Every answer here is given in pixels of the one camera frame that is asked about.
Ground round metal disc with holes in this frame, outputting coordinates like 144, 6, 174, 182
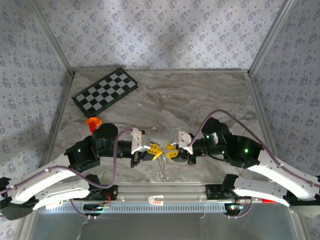
156, 147, 170, 181

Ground white and pink key tags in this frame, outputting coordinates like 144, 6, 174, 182
147, 194, 165, 206

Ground folding chessboard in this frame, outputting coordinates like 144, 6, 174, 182
71, 67, 140, 119

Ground small circuit board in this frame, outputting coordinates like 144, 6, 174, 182
224, 203, 245, 214
83, 202, 111, 213

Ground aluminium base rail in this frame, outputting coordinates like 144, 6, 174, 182
107, 181, 297, 201

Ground aluminium frame bar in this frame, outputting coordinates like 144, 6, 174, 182
73, 68, 250, 75
246, 72, 272, 156
39, 72, 76, 166

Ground slotted white cable duct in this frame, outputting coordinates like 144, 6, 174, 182
56, 201, 227, 214

